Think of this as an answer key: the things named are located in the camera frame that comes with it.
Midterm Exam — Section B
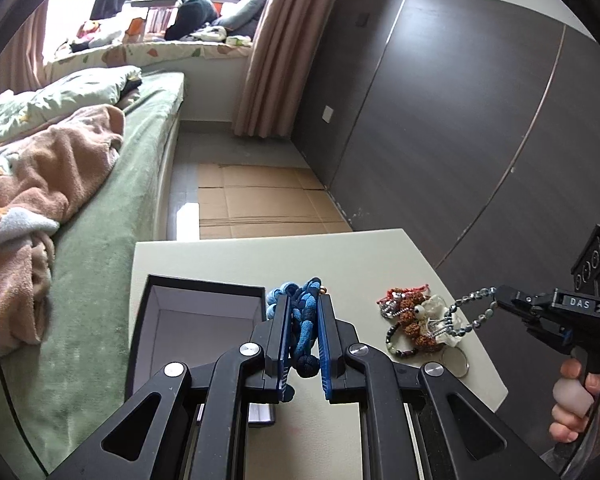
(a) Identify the dark bead bracelet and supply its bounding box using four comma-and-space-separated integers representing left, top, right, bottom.
384, 323, 434, 360

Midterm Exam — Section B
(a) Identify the brown rudraksha bead bracelet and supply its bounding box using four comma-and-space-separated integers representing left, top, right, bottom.
396, 296, 447, 354

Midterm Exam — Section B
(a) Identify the blue braided cord bracelet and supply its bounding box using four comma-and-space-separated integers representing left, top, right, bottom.
265, 275, 326, 380

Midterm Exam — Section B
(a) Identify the black jewelry box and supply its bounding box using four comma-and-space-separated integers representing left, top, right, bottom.
124, 275, 266, 399

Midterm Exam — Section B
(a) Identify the person's right hand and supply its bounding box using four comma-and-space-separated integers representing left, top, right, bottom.
550, 359, 600, 450

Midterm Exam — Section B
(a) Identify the green bed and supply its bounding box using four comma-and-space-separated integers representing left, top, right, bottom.
0, 72, 185, 479

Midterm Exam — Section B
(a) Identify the dark wardrobe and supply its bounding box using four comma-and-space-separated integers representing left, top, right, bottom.
290, 0, 600, 451

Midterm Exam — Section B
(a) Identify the flattened cardboard sheet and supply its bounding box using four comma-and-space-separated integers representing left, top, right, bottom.
197, 164, 351, 240

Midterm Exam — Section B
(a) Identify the pink fleece blanket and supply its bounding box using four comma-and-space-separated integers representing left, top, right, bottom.
0, 104, 125, 356

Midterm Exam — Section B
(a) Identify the light green floral pillow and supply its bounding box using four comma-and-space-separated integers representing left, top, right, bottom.
0, 65, 142, 144

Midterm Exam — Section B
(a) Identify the floral window seat cushion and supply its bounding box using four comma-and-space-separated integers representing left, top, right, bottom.
44, 36, 252, 82

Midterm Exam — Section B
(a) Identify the pink curtain right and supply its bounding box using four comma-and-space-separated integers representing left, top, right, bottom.
233, 0, 332, 139

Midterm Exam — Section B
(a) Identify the pink curtain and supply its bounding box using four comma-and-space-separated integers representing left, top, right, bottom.
0, 0, 48, 94
233, 0, 332, 139

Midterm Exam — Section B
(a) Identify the pink curtain left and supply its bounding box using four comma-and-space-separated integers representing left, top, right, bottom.
0, 0, 48, 94

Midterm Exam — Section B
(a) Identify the black bag on window seat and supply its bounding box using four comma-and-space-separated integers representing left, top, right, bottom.
164, 0, 219, 41

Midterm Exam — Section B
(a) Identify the grey cushion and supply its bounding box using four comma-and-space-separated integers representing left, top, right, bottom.
212, 0, 268, 39

